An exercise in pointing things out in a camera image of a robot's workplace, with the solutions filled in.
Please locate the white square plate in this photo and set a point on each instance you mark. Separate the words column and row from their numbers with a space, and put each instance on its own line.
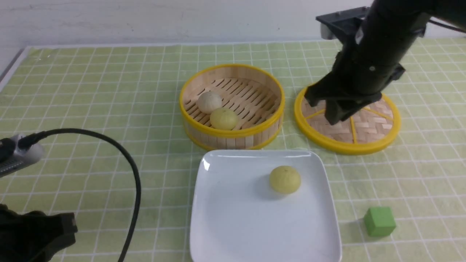
column 237, row 217

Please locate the yellow bamboo steamer lid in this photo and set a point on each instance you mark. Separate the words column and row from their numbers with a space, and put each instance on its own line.
column 370, row 130

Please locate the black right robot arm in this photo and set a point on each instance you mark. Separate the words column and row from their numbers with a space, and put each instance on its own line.
column 409, row 18

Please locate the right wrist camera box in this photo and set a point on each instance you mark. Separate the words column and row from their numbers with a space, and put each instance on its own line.
column 339, row 25

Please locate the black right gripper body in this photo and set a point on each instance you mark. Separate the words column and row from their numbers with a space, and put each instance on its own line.
column 363, row 68

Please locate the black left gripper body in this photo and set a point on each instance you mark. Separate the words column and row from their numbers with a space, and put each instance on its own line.
column 34, row 236

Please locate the yellow steamed bun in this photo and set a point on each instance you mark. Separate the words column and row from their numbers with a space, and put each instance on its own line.
column 224, row 119
column 285, row 179

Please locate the green checkered tablecloth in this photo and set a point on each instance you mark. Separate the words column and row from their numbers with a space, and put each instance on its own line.
column 131, row 94

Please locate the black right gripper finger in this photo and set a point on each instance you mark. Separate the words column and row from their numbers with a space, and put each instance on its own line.
column 314, row 98
column 340, row 109

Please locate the yellow bamboo steamer basket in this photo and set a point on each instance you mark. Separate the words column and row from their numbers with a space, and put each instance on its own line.
column 253, row 94

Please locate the green wooden cube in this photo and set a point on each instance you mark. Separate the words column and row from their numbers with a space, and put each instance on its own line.
column 379, row 221

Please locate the white steamed bun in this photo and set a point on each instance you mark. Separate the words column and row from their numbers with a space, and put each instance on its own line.
column 208, row 102

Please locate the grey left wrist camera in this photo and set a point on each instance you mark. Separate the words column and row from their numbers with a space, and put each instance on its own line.
column 13, row 158

